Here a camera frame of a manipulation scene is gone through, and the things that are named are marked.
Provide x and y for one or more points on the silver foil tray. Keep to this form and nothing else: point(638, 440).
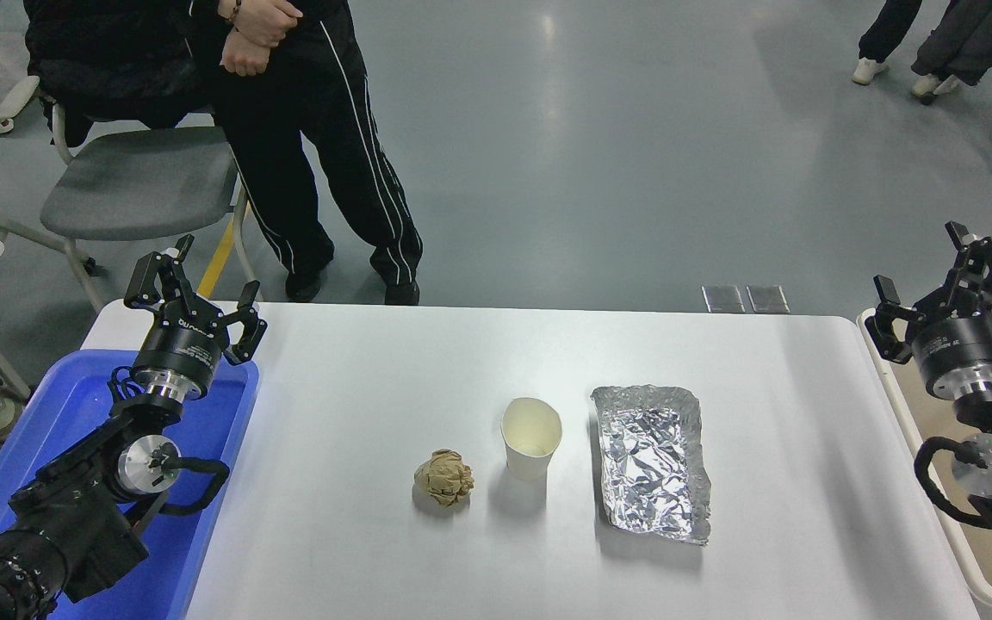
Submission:
point(651, 465)

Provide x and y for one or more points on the crumpled tan paper ball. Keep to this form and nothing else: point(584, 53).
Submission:
point(444, 478)

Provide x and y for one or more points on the white paper cup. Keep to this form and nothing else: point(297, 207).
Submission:
point(530, 448)

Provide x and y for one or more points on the blue plastic tray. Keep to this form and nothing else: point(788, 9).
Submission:
point(74, 405)

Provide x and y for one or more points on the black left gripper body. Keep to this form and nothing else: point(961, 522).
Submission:
point(182, 349)

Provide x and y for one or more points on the white shoe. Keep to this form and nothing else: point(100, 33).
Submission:
point(933, 84)

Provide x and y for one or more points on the person's left hand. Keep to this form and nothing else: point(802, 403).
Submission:
point(244, 58)

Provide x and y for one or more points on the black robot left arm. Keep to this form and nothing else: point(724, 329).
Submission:
point(65, 525)

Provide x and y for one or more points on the black jacket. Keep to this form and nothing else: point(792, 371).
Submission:
point(108, 60)

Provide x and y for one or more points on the large pale bin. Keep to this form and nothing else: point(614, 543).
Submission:
point(902, 387)

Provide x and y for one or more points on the metal floor plate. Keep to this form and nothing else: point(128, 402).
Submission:
point(767, 299)
point(723, 299)

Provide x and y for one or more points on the grey chair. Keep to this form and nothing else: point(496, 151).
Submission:
point(134, 189)

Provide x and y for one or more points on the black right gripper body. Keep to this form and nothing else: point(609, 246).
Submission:
point(965, 349)

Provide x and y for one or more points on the person's right hand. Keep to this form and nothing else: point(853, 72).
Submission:
point(268, 21)

